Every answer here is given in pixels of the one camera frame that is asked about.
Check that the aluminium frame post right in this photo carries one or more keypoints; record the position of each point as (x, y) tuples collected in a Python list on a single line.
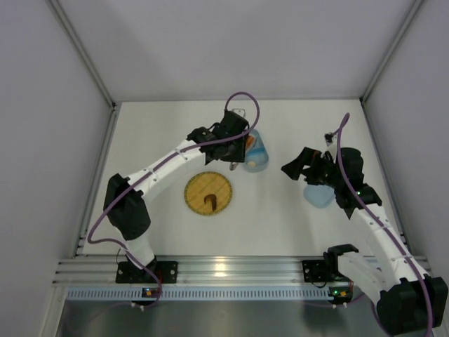
[(392, 47)]

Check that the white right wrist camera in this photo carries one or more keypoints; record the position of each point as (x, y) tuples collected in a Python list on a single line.
[(331, 138)]

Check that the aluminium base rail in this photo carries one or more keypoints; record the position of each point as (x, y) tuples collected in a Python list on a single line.
[(191, 270)]

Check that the light blue lunch box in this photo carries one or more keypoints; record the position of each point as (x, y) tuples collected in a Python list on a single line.
[(257, 153)]

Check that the aluminium frame post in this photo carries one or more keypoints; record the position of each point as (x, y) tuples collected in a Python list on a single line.
[(68, 28), (392, 47)]

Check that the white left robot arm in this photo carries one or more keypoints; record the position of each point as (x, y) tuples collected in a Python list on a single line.
[(131, 195)]

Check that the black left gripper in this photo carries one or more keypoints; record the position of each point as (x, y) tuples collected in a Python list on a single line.
[(237, 141)]

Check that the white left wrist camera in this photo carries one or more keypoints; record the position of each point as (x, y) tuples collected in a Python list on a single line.
[(240, 112)]

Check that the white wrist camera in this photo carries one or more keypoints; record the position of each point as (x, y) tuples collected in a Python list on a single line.
[(240, 112), (331, 138)]

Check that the slotted cable duct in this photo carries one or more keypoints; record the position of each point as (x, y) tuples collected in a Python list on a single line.
[(205, 293)]

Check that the aluminium frame post left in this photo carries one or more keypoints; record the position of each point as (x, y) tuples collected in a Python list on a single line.
[(68, 28)]

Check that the brown green vegetable piece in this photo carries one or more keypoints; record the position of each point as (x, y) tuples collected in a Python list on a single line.
[(212, 199)]

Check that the metal serving tongs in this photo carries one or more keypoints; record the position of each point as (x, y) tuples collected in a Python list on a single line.
[(233, 166)]

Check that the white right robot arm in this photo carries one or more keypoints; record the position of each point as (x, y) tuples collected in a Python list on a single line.
[(405, 296)]

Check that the round bamboo plate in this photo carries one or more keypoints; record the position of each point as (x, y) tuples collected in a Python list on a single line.
[(204, 183)]

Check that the orange fried piece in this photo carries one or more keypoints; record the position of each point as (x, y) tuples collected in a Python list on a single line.
[(250, 142)]

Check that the light blue lunch box lid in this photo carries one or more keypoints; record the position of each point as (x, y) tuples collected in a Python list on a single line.
[(319, 196)]

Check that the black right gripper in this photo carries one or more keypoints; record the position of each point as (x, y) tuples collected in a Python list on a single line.
[(309, 165)]

